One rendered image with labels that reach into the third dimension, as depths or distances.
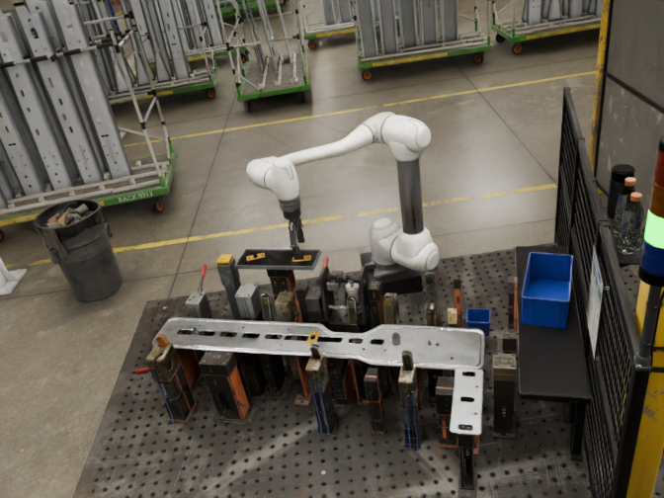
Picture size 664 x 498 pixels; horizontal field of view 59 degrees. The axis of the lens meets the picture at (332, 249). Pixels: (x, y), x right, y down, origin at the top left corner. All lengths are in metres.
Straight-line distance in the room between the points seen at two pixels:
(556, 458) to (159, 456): 1.52
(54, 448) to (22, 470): 0.19
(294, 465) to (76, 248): 2.92
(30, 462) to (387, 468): 2.31
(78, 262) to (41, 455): 1.54
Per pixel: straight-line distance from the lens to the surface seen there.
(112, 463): 2.67
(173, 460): 2.57
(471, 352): 2.26
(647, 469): 1.92
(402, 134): 2.54
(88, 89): 6.21
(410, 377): 2.11
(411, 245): 2.78
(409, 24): 9.23
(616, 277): 1.73
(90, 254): 4.83
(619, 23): 4.75
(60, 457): 3.88
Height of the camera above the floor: 2.54
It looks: 32 degrees down
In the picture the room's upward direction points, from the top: 10 degrees counter-clockwise
